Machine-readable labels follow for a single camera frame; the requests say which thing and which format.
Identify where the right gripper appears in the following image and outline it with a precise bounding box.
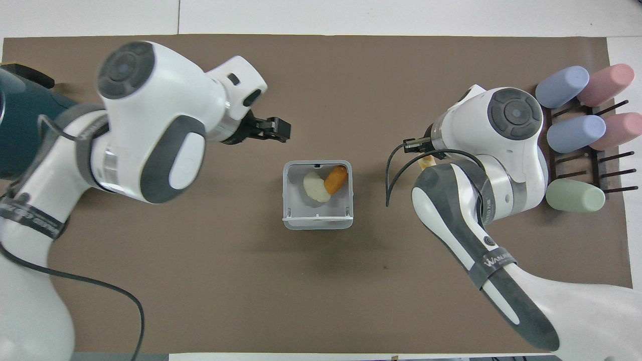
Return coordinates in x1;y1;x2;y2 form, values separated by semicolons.
414;123;438;154

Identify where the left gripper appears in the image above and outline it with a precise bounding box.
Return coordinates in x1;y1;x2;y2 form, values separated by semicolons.
220;111;263;146

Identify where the cream trash lump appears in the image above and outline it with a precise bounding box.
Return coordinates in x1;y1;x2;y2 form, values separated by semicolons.
303;171;332;204

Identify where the grey square trash bin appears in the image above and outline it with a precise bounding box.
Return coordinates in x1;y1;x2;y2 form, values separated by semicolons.
282;159;354;231

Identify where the orange trash piece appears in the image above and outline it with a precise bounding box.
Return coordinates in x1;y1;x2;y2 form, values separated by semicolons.
324;166;348;196

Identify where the blue cup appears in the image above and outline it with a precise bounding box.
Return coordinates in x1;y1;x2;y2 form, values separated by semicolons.
535;65;591;109
546;114;607;154

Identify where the green cup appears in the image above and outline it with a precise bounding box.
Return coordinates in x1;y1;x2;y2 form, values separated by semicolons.
545;178;607;213

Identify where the dark brown cup rack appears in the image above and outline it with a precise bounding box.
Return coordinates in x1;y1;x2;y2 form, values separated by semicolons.
544;98;639;197

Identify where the pink cup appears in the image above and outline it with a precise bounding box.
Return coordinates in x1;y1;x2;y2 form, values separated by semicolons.
589;112;642;151
576;63;635;107

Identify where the dark teal case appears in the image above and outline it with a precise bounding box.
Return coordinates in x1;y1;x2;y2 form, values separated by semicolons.
0;62;79;180

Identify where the black cable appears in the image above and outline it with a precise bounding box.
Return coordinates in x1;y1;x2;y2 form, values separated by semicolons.
0;244;146;361
385;142;485;208

